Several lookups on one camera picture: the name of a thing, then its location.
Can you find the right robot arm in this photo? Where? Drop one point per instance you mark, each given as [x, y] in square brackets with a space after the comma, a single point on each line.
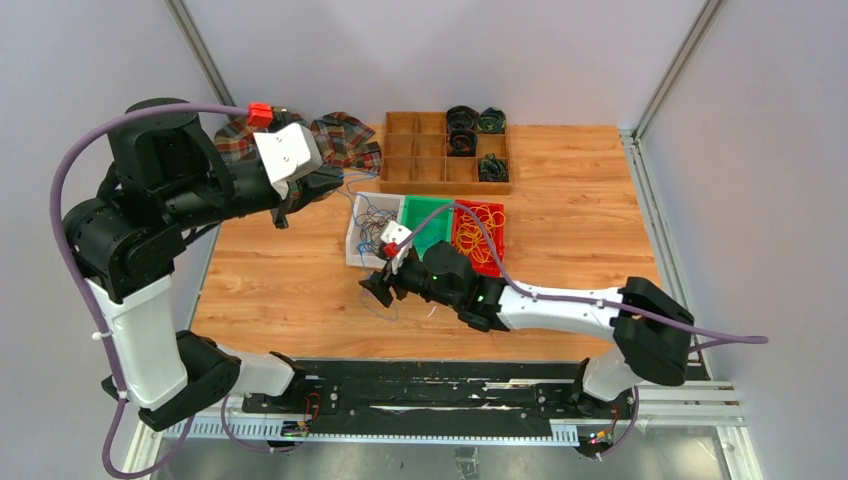
[650, 330]

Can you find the rolled dark tie top-left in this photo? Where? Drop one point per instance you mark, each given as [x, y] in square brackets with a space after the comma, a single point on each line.
[461, 117]

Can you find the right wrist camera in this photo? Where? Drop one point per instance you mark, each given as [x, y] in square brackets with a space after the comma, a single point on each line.
[395, 244]

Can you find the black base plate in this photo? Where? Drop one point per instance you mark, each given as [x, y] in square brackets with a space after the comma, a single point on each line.
[496, 400]

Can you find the aluminium rail frame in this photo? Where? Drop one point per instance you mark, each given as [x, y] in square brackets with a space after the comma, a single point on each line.
[697, 407]

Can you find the rolled green tie top-right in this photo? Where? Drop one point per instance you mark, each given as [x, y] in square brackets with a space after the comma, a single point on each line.
[492, 120]

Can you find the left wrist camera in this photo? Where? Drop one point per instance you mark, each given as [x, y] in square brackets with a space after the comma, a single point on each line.
[285, 145]

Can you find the white plastic bin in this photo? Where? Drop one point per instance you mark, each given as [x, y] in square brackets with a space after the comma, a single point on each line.
[370, 213]

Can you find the green plastic bin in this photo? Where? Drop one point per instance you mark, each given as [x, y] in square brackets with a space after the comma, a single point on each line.
[416, 209]

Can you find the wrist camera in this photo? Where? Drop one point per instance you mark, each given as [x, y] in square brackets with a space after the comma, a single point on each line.
[285, 145]
[395, 244]

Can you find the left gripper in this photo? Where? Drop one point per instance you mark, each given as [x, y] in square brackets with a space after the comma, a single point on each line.
[304, 190]

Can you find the plaid cloth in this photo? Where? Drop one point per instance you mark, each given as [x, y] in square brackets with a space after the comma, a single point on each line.
[344, 141]

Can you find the rolled green tie bottom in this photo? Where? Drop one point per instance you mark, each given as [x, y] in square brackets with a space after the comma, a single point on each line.
[492, 169]

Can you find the rolled dark tie middle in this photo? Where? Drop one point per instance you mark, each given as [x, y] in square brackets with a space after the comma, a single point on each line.
[461, 143]

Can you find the red plastic bin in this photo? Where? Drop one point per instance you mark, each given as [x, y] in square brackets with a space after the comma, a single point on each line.
[482, 246]

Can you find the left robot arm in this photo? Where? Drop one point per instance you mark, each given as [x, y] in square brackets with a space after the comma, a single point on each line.
[128, 199]

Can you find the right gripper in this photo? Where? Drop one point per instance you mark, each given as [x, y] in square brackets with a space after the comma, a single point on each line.
[380, 283]

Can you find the wooden compartment tray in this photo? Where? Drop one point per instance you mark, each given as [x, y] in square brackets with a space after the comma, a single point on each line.
[415, 162]

